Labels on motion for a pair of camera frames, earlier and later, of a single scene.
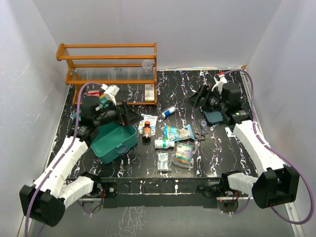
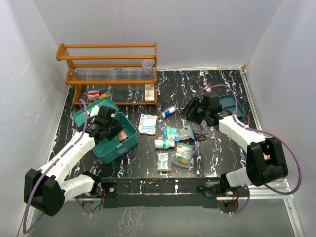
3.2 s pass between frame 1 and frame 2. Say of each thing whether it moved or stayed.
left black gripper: moved
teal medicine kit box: stayed
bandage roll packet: stayed
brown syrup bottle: moved
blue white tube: stayed
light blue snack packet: stayed
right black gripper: moved
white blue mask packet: stayed
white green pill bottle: stayed
